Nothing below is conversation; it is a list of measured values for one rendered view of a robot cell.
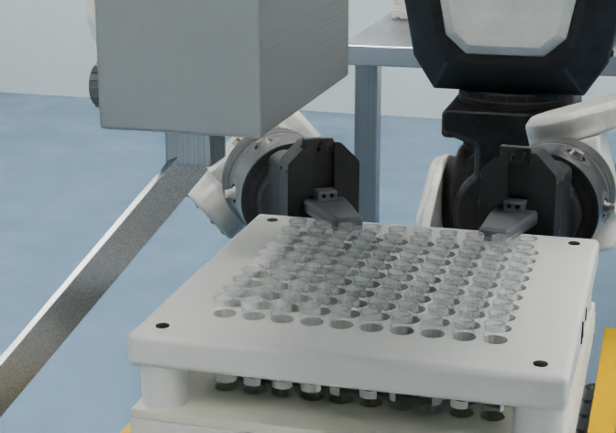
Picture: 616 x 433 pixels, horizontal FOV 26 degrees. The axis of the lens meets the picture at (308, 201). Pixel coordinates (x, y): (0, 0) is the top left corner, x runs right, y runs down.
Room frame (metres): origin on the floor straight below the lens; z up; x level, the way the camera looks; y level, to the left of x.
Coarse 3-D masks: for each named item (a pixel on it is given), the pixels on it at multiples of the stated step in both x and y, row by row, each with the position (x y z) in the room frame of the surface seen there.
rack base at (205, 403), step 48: (192, 384) 0.73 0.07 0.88; (240, 384) 0.73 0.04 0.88; (576, 384) 0.73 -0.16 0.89; (144, 432) 0.70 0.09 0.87; (192, 432) 0.69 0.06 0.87; (240, 432) 0.68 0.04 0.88; (288, 432) 0.68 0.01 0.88; (336, 432) 0.67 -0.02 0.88; (384, 432) 0.67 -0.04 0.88; (432, 432) 0.67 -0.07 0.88; (480, 432) 0.67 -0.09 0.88
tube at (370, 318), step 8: (360, 312) 0.71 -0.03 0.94; (368, 312) 0.71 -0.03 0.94; (376, 312) 0.71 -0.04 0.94; (360, 320) 0.70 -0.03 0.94; (368, 320) 0.70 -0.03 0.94; (376, 320) 0.70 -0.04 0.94; (360, 328) 0.70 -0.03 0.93; (368, 328) 0.70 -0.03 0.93; (376, 328) 0.70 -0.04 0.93; (360, 392) 0.70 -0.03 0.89; (368, 392) 0.70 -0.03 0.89; (376, 392) 0.70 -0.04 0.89; (360, 400) 0.71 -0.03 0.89; (368, 400) 0.70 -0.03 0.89; (376, 400) 0.70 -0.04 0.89
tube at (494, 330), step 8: (488, 320) 0.69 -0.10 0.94; (496, 320) 0.69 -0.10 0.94; (488, 328) 0.68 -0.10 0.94; (496, 328) 0.68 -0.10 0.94; (504, 328) 0.68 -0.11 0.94; (488, 336) 0.68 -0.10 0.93; (496, 336) 0.68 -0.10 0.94; (504, 336) 0.68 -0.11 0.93; (488, 408) 0.68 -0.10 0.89; (496, 408) 0.68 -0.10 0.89; (480, 416) 0.69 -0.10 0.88; (488, 416) 0.68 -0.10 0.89; (496, 416) 0.68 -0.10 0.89
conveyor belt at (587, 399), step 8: (584, 384) 0.90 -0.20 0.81; (584, 392) 0.88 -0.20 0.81; (592, 392) 0.88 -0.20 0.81; (584, 400) 0.87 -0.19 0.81; (592, 400) 0.87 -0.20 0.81; (584, 408) 0.85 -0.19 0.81; (584, 416) 0.84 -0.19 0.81; (584, 424) 0.83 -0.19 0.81; (576, 432) 0.82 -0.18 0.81; (584, 432) 0.82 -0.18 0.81
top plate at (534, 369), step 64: (256, 256) 0.84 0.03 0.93; (576, 256) 0.83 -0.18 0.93; (192, 320) 0.72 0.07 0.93; (256, 320) 0.72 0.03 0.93; (384, 320) 0.72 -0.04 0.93; (512, 320) 0.72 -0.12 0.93; (576, 320) 0.72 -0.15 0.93; (320, 384) 0.67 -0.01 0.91; (384, 384) 0.66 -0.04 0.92; (448, 384) 0.65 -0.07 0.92; (512, 384) 0.64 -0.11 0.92
